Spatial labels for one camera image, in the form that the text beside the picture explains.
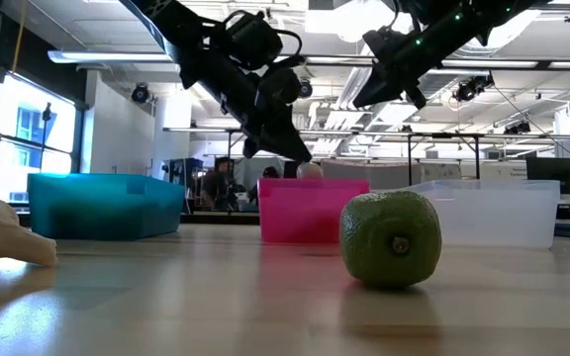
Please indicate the black tripod stand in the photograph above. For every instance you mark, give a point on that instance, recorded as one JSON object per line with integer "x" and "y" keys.
{"x": 46, "y": 114}

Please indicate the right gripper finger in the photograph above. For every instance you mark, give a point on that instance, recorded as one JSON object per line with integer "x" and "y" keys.
{"x": 381, "y": 86}
{"x": 416, "y": 96}

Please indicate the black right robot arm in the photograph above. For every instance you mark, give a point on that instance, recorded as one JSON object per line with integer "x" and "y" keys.
{"x": 483, "y": 20}

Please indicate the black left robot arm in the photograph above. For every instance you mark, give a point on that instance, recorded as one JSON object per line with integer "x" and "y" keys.
{"x": 176, "y": 25}

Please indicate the blue plastic basket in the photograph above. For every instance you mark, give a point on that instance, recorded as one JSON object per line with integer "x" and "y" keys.
{"x": 102, "y": 207}

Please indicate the long ceiling light strip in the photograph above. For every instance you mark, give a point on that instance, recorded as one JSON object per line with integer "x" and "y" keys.
{"x": 112, "y": 57}

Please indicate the black ceiling spotlight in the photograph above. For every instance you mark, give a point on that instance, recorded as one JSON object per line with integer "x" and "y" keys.
{"x": 473, "y": 88}
{"x": 306, "y": 89}
{"x": 517, "y": 127}
{"x": 140, "y": 93}

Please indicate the clear plastic basket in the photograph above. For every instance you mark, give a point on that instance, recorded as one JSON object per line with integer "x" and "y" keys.
{"x": 493, "y": 217}

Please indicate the green lime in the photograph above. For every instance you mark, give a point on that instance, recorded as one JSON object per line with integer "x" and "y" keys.
{"x": 391, "y": 240}

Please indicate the red plastic basket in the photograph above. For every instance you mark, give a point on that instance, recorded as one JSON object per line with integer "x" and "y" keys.
{"x": 305, "y": 212}

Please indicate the black aluminium table frame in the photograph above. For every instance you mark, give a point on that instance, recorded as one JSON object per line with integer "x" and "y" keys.
{"x": 220, "y": 218}

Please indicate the black metal rack frame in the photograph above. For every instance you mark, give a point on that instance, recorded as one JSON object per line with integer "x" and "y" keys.
{"x": 409, "y": 158}

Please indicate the person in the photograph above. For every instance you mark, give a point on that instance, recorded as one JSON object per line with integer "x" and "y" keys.
{"x": 216, "y": 185}
{"x": 270, "y": 173}

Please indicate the black computer monitor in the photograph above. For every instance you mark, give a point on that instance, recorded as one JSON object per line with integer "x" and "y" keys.
{"x": 554, "y": 175}

